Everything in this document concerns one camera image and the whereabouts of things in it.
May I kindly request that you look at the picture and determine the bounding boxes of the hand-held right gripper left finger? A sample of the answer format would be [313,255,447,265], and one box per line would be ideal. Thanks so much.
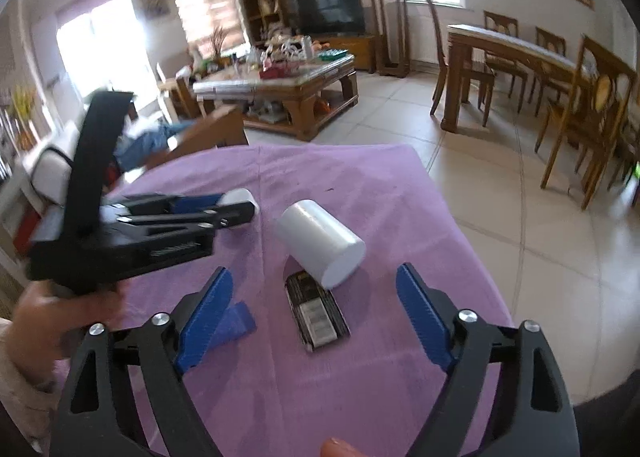
[50,266,235,457]

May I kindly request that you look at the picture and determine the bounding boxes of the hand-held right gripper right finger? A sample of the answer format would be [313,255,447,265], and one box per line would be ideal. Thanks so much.
[396,262,581,457]

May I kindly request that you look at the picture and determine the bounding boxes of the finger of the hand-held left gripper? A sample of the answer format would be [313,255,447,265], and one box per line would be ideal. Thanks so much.
[102,193,227,218]
[117,202,254,239]

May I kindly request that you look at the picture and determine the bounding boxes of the small white cup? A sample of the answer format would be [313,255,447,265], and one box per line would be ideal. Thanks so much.
[220,188,261,218]

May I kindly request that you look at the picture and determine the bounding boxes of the large white cup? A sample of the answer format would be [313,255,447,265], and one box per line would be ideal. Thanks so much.
[274,198,367,290]

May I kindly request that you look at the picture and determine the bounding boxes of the person's left forearm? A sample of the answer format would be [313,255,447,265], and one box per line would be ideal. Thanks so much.
[0,318,63,455]

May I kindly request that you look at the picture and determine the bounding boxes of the person's left hand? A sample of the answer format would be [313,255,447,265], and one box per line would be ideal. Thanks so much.
[12,279,124,364]

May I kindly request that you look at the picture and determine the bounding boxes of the person's right hand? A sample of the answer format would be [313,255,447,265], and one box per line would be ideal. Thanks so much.
[320,438,372,457]

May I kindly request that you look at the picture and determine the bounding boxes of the white sofa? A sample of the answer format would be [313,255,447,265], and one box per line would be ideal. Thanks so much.
[27,121,83,210]

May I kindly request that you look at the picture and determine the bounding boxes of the wooden armchair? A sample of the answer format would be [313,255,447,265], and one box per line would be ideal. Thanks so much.
[144,104,251,172]

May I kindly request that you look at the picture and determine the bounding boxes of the blue jeans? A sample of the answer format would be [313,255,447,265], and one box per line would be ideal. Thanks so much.
[114,119,197,172]

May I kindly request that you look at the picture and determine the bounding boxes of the purple tablecloth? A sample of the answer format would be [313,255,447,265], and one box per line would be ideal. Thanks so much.
[57,143,516,457]

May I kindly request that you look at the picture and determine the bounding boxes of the wooden coffee table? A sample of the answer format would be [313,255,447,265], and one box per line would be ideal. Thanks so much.
[192,53,361,142]

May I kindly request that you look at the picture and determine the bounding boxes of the red tissue box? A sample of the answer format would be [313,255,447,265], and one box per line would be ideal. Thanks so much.
[259,62,292,82]

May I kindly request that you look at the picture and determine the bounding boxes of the dried plant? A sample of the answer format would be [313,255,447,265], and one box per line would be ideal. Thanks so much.
[204,26,237,58]

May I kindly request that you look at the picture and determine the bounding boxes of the pink roller blind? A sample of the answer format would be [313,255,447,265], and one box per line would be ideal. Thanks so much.
[167,0,252,58]

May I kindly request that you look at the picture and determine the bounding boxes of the wooden television stand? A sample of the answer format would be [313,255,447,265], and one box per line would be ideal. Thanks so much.
[310,34,377,74]

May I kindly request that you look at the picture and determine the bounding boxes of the black television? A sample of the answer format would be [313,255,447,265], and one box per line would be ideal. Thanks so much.
[294,0,367,36]

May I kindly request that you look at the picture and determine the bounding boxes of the wooden dining chair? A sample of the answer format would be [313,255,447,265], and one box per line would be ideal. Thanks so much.
[534,26,570,118]
[424,0,497,128]
[534,33,639,211]
[606,109,640,194]
[483,10,530,114]

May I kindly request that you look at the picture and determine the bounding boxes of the tall wooden stand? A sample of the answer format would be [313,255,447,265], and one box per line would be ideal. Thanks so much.
[369,0,412,79]

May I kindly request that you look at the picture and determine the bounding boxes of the wooden dining table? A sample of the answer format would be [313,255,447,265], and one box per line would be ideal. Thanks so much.
[442,24,598,134]

